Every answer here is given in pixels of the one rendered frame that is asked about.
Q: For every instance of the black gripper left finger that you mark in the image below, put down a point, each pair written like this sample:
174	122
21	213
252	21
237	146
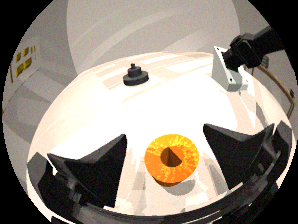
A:
99	172

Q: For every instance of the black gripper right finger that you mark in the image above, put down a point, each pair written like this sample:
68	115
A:
235	151

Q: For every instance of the orange knob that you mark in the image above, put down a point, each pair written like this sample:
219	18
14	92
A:
171	159

